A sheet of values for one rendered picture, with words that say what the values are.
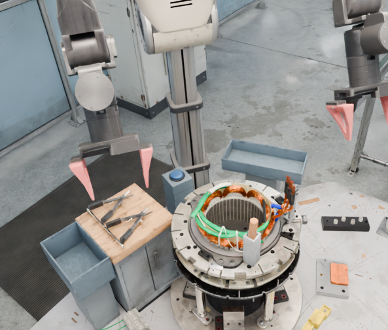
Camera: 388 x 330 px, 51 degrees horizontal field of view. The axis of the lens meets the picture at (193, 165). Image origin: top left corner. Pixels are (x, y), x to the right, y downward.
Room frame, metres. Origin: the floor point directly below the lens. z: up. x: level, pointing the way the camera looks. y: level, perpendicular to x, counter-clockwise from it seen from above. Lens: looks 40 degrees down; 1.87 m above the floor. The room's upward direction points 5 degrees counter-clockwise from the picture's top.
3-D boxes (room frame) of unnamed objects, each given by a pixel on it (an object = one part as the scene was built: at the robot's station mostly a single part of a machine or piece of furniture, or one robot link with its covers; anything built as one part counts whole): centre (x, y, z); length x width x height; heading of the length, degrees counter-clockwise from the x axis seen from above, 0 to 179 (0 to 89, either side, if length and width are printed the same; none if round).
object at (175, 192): (0.95, 0.05, 0.91); 0.07 x 0.07 x 0.25; 29
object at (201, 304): (0.61, 0.01, 0.91); 0.02 x 0.02 x 0.21
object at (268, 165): (0.97, -0.22, 0.92); 0.25 x 0.11 x 0.28; 65
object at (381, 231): (0.86, -0.64, 0.83); 0.09 x 0.09 x 0.10; 49
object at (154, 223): (0.76, 0.20, 1.05); 0.20 x 0.19 x 0.02; 128
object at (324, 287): (0.70, -0.38, 0.79); 0.12 x 0.09 x 0.02; 164
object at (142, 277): (0.76, 0.20, 0.91); 0.19 x 0.19 x 0.26; 38
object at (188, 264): (0.61, 0.03, 1.06); 0.09 x 0.04 x 0.01; 44
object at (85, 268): (0.67, 0.32, 0.92); 0.17 x 0.11 x 0.28; 38
